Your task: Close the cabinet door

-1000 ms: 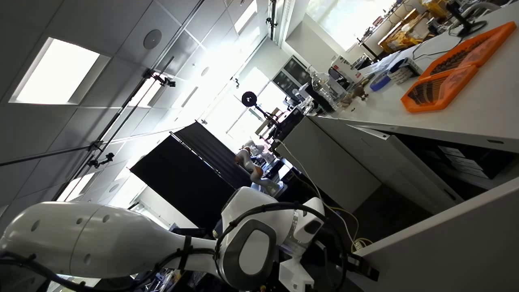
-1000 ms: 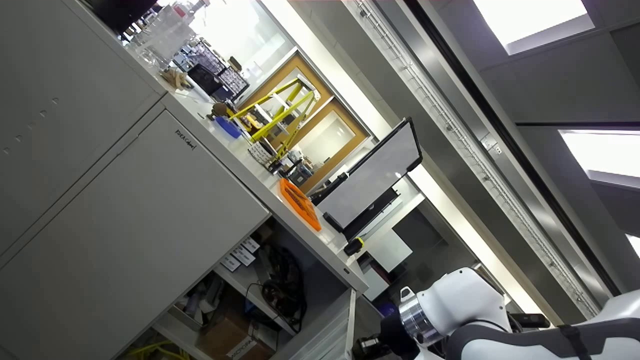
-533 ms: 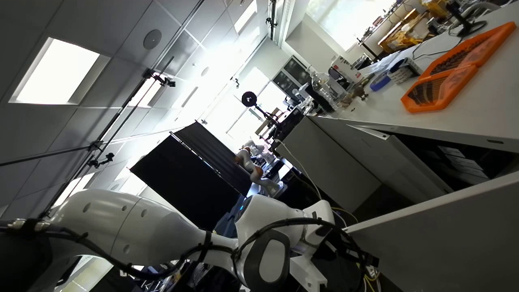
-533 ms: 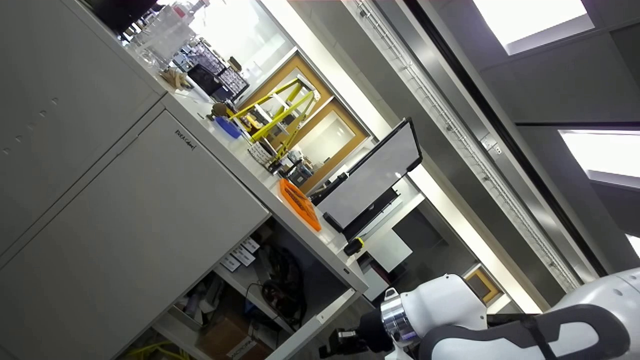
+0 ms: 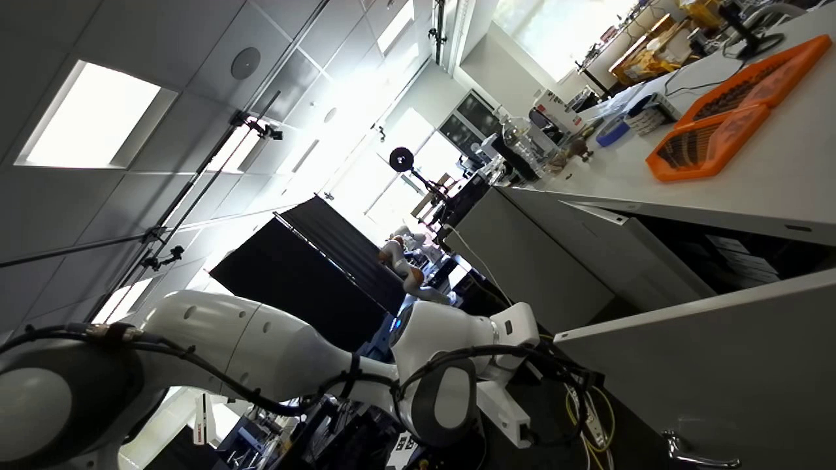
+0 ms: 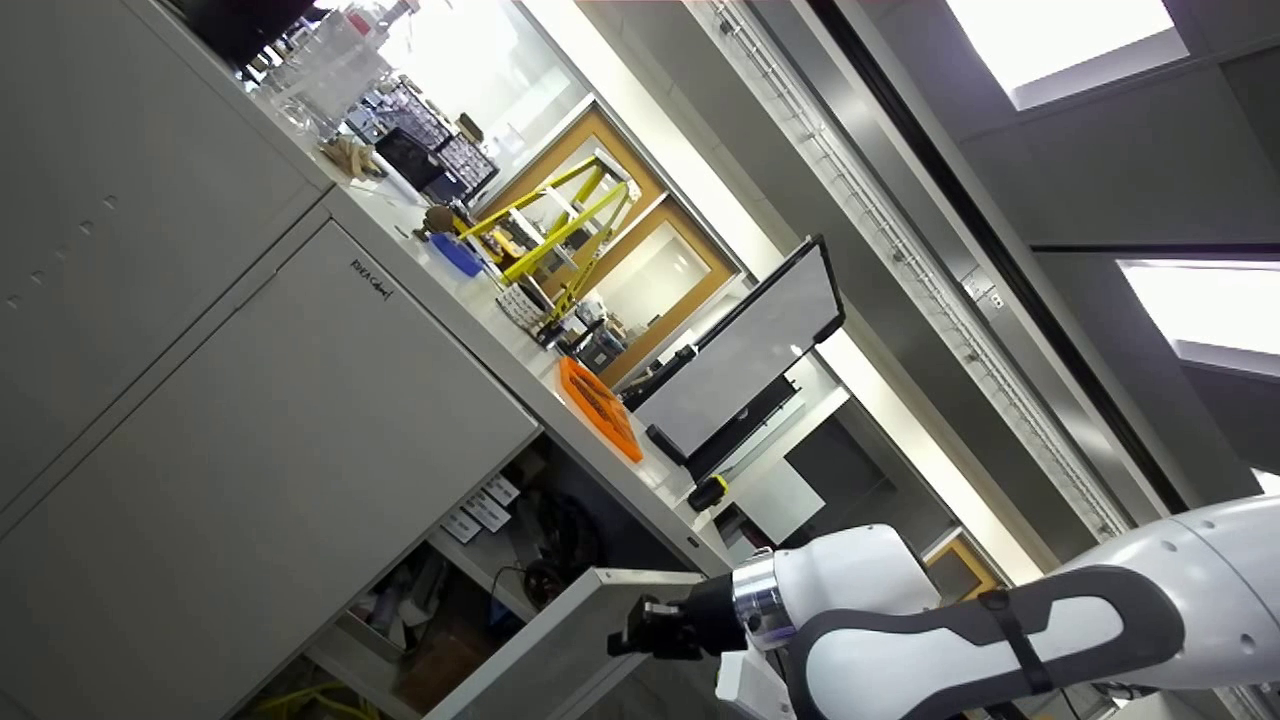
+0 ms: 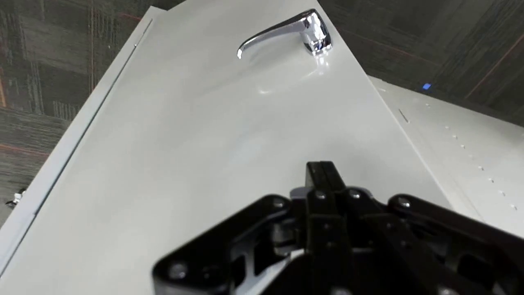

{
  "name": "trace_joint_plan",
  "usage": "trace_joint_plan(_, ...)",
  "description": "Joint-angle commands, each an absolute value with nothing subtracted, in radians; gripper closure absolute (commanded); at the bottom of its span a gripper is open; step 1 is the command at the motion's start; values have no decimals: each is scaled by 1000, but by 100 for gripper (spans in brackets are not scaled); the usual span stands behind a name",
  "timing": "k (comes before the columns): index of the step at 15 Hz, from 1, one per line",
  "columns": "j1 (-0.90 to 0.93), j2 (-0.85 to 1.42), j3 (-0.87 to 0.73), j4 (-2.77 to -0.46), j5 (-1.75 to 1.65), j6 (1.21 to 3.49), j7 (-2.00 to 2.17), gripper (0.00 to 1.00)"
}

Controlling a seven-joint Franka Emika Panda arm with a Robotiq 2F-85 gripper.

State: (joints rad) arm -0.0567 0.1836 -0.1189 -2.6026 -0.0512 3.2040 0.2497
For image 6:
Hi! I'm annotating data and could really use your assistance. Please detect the closed grey cabinet door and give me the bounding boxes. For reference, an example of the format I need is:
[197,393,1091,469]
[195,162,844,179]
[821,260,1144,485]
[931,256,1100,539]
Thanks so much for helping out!
[0,220,542,720]

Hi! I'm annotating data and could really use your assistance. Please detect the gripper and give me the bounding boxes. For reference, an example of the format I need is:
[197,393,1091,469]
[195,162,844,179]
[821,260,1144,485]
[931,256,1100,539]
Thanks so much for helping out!
[607,574,747,662]

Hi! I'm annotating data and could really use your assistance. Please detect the yellow metal frame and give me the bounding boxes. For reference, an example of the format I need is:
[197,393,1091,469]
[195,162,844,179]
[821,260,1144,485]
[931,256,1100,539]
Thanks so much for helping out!
[455,154,642,331]

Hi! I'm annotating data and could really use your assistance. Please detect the orange plastic tray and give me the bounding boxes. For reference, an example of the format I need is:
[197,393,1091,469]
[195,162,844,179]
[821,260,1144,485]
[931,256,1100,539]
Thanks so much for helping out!
[557,355,645,464]

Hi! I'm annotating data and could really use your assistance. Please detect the blue plastic container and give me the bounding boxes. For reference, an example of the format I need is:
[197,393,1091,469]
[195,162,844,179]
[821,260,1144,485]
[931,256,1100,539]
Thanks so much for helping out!
[430,231,487,279]

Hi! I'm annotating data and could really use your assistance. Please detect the wooden framed window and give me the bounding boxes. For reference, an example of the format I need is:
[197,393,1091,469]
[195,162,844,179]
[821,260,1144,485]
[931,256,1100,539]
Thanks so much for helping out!
[478,98,749,393]

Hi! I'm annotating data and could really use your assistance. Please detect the open grey cabinet door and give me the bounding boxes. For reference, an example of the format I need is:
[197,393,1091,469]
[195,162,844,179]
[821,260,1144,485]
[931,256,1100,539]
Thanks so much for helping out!
[424,567,707,720]

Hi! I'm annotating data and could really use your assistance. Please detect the black parts organiser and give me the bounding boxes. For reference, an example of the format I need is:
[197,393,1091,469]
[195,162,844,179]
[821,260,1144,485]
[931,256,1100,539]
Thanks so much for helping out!
[372,82,501,206]

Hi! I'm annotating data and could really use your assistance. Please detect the coil of black cable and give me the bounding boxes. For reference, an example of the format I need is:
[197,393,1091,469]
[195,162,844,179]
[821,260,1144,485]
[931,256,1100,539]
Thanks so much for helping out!
[518,494,604,611]

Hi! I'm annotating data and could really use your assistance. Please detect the metal ceiling cable tray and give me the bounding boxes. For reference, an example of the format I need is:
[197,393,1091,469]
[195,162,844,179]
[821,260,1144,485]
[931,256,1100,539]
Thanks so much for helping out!
[706,0,1133,543]

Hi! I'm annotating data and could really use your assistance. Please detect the heap of clear plastic boxes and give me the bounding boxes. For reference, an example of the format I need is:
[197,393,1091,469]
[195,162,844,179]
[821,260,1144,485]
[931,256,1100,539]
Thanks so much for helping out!
[248,0,423,141]

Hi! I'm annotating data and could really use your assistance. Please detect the yellow cable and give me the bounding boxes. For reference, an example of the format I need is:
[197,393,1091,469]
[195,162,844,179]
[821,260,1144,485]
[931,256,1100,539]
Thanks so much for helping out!
[248,680,383,720]

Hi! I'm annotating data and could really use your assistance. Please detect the grey metal cabinet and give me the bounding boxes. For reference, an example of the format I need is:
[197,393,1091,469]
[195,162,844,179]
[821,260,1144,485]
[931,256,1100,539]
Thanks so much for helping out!
[0,0,737,720]

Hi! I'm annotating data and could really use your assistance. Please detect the ceiling light panel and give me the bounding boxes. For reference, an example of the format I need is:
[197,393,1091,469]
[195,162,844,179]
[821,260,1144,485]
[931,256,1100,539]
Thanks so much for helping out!
[1114,257,1280,382]
[944,0,1193,112]

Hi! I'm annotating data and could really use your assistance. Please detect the black framed monitor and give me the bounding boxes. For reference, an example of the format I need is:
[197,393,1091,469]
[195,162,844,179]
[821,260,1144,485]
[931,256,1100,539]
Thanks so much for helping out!
[620,234,847,483]

